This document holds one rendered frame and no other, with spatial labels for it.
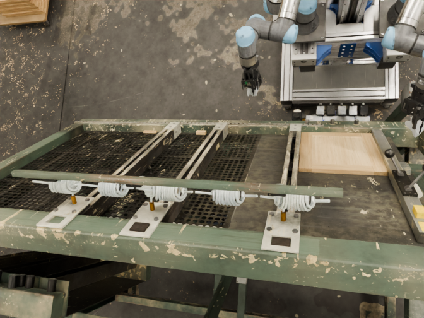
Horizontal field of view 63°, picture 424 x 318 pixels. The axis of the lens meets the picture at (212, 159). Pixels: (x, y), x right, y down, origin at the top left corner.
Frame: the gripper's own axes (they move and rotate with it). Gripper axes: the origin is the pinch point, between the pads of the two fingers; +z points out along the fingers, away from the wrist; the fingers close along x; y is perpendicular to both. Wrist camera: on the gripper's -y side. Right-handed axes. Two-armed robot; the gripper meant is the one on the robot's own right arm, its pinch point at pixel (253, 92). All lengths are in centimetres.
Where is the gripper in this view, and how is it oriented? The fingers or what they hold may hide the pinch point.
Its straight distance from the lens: 170.6
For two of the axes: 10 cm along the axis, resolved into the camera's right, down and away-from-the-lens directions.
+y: -1.7, 8.1, -5.6
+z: 1.9, 5.8, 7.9
